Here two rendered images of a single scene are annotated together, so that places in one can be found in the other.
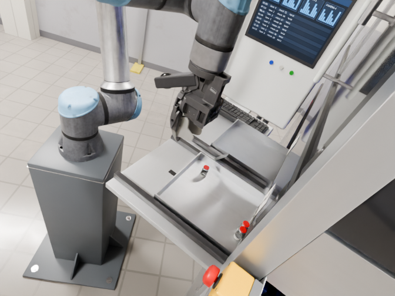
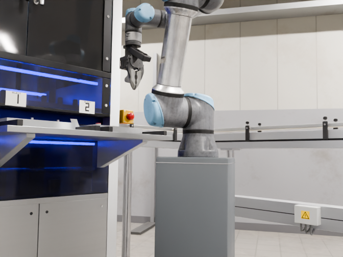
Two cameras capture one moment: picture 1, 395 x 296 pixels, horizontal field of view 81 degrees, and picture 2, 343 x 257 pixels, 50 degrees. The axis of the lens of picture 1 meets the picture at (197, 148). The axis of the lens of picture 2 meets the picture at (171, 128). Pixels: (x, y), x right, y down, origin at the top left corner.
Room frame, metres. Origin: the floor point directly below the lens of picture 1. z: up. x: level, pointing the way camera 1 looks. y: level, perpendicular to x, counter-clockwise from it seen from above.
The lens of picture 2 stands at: (1.82, 0.92, 0.80)
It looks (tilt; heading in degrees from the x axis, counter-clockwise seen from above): 4 degrees up; 206
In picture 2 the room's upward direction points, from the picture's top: 1 degrees clockwise
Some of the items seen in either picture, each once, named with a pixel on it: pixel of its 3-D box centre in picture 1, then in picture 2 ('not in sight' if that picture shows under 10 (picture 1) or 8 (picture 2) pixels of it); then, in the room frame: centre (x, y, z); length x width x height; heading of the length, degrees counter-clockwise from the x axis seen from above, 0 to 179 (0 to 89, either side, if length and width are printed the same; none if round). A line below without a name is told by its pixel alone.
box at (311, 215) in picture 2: not in sight; (307, 214); (-0.19, 0.71, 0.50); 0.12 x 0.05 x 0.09; 71
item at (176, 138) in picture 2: not in sight; (147, 134); (-0.13, -0.21, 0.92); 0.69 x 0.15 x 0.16; 161
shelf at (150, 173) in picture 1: (224, 169); (71, 135); (0.65, -0.13, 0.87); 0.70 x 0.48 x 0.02; 161
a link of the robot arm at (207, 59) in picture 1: (211, 54); (132, 39); (0.45, 0.04, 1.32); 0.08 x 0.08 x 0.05
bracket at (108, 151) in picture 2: not in sight; (120, 154); (0.41, -0.03, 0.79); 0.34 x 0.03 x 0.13; 71
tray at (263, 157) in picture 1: (258, 153); (23, 127); (0.79, -0.25, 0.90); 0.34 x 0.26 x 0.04; 71
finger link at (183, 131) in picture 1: (183, 133); (134, 80); (0.43, 0.04, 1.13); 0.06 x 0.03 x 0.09; 71
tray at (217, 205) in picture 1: (222, 204); (96, 131); (0.47, -0.14, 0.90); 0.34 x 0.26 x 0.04; 72
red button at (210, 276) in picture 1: (213, 277); (129, 116); (0.20, -0.12, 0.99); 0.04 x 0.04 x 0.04; 71
